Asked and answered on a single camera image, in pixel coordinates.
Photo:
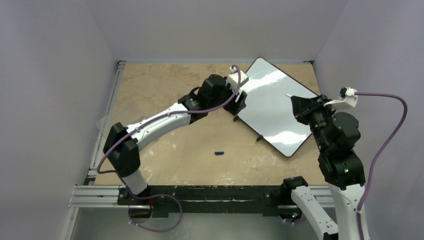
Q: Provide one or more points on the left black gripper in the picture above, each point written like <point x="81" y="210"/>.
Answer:
<point x="234" y="107"/>

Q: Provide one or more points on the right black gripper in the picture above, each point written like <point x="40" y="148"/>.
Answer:
<point x="305" y="108"/>

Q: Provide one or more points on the white whiteboard black frame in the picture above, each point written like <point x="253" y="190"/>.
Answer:
<point x="269" y="111"/>

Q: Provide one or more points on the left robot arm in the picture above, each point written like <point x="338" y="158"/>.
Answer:
<point x="124" y="143"/>

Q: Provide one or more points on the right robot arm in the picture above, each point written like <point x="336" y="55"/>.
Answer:
<point x="335" y="134"/>

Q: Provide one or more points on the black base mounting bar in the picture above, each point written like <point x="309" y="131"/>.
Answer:
<point x="267" y="200"/>

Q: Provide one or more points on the clear plastic bag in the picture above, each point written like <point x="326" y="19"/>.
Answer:
<point x="127" y="113"/>

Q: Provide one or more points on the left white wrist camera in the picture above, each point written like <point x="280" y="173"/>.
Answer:
<point x="236" y="79"/>

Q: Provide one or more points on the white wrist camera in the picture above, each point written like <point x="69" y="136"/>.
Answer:
<point x="347" y="99"/>
<point x="236" y="79"/>

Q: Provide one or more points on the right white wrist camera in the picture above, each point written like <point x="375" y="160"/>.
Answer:
<point x="347" y="99"/>

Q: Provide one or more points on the aluminium frame rail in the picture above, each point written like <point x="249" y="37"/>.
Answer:
<point x="72" y="211"/>

